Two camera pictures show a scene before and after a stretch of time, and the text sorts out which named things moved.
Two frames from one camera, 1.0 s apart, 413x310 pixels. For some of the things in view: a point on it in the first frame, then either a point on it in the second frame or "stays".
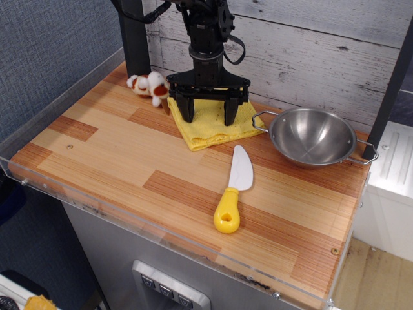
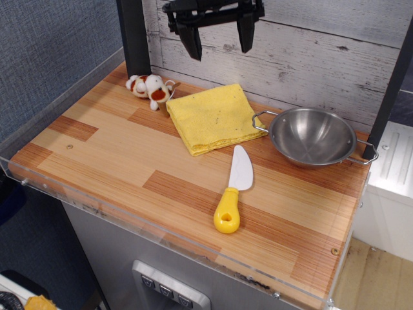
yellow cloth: (208, 129) stays
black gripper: (208, 79) -> (182, 15)
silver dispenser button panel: (155, 290) stays
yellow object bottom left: (39, 302) stays
